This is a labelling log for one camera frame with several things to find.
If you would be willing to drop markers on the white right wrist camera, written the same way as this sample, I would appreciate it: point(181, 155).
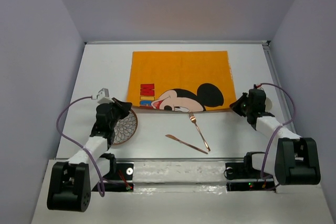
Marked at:
point(258, 86)

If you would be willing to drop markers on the orange cartoon mouse cloth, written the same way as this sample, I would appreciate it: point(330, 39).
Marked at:
point(182, 81)

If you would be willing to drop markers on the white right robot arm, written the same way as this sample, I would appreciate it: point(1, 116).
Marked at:
point(289, 158)

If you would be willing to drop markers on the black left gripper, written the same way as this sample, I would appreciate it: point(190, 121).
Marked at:
point(123, 107)

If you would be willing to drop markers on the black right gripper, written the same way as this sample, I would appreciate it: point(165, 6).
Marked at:
point(235, 106)

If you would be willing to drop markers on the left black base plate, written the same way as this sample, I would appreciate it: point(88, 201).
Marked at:
point(121, 180)

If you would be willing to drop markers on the copper knife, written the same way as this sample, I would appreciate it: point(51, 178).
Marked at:
point(185, 143)

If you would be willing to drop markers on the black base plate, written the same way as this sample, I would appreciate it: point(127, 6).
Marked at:
point(121, 180)
point(242, 178)

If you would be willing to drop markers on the white cup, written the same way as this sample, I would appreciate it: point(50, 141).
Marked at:
point(268, 104)

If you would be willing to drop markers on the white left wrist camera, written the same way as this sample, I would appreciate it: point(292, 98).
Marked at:
point(102, 96)

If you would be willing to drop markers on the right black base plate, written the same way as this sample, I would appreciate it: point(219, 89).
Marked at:
point(242, 178)

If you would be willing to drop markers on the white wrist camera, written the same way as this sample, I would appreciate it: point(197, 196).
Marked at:
point(258, 86)
point(102, 96)

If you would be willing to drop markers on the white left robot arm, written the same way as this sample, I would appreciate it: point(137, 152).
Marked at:
point(72, 181)

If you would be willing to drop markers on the floral patterned ceramic plate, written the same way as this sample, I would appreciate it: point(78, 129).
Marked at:
point(125, 128)

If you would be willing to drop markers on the copper fork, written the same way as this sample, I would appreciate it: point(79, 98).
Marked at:
point(194, 121)

